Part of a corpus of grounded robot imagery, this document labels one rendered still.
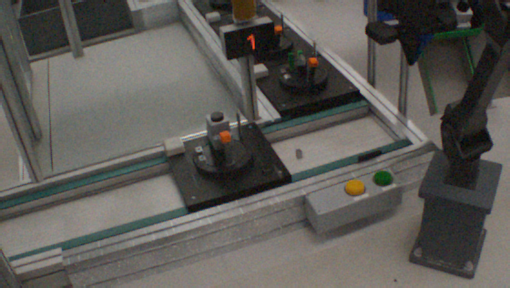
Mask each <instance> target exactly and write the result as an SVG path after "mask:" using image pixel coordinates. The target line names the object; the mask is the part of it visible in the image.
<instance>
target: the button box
mask: <svg viewBox="0 0 510 288"><path fill-rule="evenodd" d="M383 170H385V171H388V172H389V173H390V174H391V175H392V181H391V182H390V183H388V184H386V185H382V184H378V183H375V182H374V175H375V173H376V172H377V171H376V172H373V173H370V174H367V175H364V176H361V177H359V178H356V179H354V180H360V181H361V182H362V183H363V185H364V190H363V192H362V193H359V194H349V193H348V192H347V191H346V183H347V182H348V181H349V180H348V181H345V182H342V183H340V184H337V185H334V186H331V187H329V188H325V189H322V190H317V191H315V192H312V193H308V194H305V195H304V203H305V214H306V216H307V217H308V219H309V221H310V222H311V224H312V226H313V227H314V229H315V230H316V232H317V233H321V232H323V231H327V230H330V229H333V228H336V227H339V226H342V225H344V224H347V223H349V222H352V221H357V220H359V219H362V218H365V217H367V216H370V215H373V214H375V213H378V212H380V211H384V210H387V209H390V208H391V207H394V206H397V205H400V204H402V201H403V183H402V182H401V181H400V180H399V179H398V178H397V176H395V175H394V174H393V173H392V172H391V171H390V170H389V169H388V168H386V169H383Z"/></svg>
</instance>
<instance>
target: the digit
mask: <svg viewBox="0 0 510 288"><path fill-rule="evenodd" d="M240 40H241V55H242V56H245V55H248V54H252V53H256V52H260V51H261V41H260V28H259V27H256V28H252V29H249V30H246V31H241V32H240Z"/></svg>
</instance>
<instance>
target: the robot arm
mask: <svg viewBox="0 0 510 288"><path fill-rule="evenodd" d="M376 2H377V6H378V10H379V11H382V12H384V11H385V13H386V14H387V15H388V14H389V13H390V14H393V18H394V19H395V20H397V21H398V24H394V25H390V26H389V25H388V24H387V23H385V22H383V21H382V20H380V21H376V22H369V23H367V26H366V27H365V35H367V36H368V37H369V38H371V39H372V40H374V41H375V42H376V43H377V44H378V45H379V46H383V45H387V44H390V43H393V42H394V43H395V41H396V39H397V40H398V41H399V42H400V44H401V46H402V47H403V52H404V55H405V58H406V60H407V63H408V65H409V66H413V65H414V64H415V63H416V61H417V58H418V57H419V56H420V55H421V54H422V51H423V50H424V48H425V47H426V46H427V44H428V43H429V42H430V40H431V39H434V34H432V33H431V27H432V26H439V25H442V26H443V30H444V31H445V32H447V31H450V30H454V29H457V19H456V17H455V16H454V15H453V14H451V13H449V12H447V11H446V10H444V9H442V8H440V9H436V10H431V11H429V12H428V6H429V5H433V0H376ZM479 7H480V8H481V10H482V12H483V14H484V17H485V23H484V35H485V39H486V44H485V47H484V50H483V53H482V55H481V56H480V59H479V61H478V63H477V66H476V68H475V70H474V73H473V75H472V78H471V80H470V81H469V83H468V87H467V89H466V90H465V92H464V96H463V98H461V99H458V100H456V101H454V102H452V103H450V104H447V105H446V107H445V110H444V114H443V115H442V117H441V118H440V119H441V120H442V123H441V127H440V130H441V137H442V143H443V154H445V155H446V156H447V160H448V161H450V164H449V166H448V171H447V173H446V175H445V178H444V183H446V184H450V185H453V186H456V187H459V188H466V189H468V190H475V187H476V184H477V182H478V179H479V176H480V173H481V170H479V169H478V167H479V162H480V158H481V154H483V153H485V152H487V151H490V150H491V148H492V147H493V146H494V143H493V141H492V139H491V136H490V134H489V132H488V129H487V127H486V124H487V121H488V117H487V114H486V109H487V107H488V104H489V103H490V101H491V99H492V97H493V95H494V94H495V90H496V89H497V86H498V85H499V83H500V82H501V81H500V80H501V79H502V77H503V74H504V73H505V70H506V69H507V67H508V64H509V62H510V0H506V1H504V2H499V3H498V1H497V0H479Z"/></svg>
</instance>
